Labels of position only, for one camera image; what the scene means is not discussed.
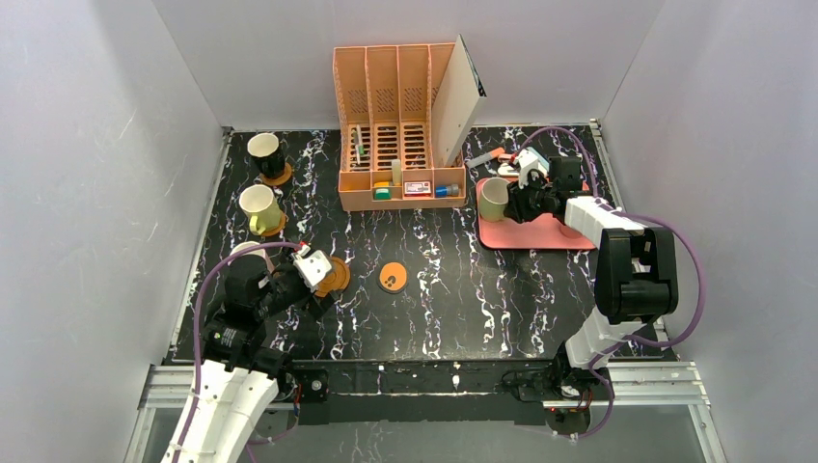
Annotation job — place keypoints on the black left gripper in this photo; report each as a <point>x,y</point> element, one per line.
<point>306,292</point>

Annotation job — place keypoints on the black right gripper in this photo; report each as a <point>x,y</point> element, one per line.
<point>527,202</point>

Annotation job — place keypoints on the green mug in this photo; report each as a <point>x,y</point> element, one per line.
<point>492,199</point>

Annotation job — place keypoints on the yellow mug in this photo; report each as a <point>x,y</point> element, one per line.
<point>260,206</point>

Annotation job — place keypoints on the black mug white inside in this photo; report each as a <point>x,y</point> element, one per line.
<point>264,151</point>

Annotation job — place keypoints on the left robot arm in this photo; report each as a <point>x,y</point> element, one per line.
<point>237,374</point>

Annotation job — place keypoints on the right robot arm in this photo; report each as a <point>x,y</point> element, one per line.
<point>636,278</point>

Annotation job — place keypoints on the ridged orange round coaster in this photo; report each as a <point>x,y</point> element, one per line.
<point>337,280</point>

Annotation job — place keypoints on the plain orange coaster near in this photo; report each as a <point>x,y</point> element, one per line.
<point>277,229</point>

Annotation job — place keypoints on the plain orange coaster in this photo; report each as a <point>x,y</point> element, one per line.
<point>277,229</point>
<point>283,178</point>

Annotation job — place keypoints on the orange coaster with black logo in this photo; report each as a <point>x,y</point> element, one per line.
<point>393,277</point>

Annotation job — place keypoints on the plain orange coaster far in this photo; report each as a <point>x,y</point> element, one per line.
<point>283,178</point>

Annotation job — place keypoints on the pink tray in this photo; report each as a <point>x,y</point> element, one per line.
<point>540,234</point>

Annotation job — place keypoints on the white pink stapler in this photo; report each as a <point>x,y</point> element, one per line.
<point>507,170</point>

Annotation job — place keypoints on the grey marker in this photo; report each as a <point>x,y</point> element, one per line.
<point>478,160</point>

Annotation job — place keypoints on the blue grey bottle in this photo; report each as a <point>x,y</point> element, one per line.
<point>445,191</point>

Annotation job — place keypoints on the red white card box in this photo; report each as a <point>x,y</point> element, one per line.
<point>417,189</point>

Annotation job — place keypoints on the white leaning book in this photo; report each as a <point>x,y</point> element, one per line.
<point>454,111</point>

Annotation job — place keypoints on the white tube in organizer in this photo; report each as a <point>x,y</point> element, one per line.
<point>396,171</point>

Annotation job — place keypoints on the pen in organizer slot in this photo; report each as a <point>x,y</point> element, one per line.
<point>357,136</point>

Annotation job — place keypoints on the orange desk file organizer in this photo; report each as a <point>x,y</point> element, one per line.
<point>389,91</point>

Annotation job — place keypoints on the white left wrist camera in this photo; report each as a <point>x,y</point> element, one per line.
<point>313,267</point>

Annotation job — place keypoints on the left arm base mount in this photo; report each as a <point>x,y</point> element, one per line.
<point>301,385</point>

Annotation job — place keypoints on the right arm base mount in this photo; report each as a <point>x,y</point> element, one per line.
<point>578,402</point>

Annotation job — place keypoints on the aluminium front rail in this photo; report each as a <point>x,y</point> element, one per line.
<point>634,381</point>

